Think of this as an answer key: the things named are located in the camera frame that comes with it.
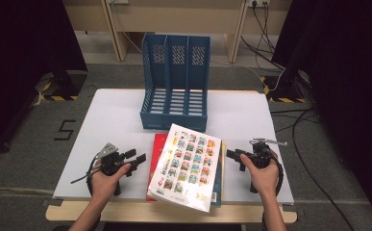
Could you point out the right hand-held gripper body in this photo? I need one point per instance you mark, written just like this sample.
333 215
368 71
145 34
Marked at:
259 157

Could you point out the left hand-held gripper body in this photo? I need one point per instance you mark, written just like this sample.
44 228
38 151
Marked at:
110 160

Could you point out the red book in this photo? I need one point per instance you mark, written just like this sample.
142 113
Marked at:
156 154

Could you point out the teal book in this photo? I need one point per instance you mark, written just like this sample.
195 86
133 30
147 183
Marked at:
218 183

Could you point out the white picture book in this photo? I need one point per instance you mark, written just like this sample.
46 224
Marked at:
186 166

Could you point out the blue file rack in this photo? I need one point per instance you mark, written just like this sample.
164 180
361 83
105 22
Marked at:
177 80

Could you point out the person's right hand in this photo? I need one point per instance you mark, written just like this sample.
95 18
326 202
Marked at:
265 181

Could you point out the person's left hand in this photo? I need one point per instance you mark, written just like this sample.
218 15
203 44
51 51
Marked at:
105 186

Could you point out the white table board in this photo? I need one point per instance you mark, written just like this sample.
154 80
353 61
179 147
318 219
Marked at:
116 122

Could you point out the stand base with hazard tape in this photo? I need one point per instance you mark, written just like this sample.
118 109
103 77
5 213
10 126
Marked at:
283 93
66 86

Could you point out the black curtain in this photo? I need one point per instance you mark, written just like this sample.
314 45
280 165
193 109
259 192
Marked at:
20 64
350 80

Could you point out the beige wooden desk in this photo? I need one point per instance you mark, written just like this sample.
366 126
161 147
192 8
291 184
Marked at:
180 16

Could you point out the wall power socket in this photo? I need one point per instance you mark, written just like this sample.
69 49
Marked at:
259 2

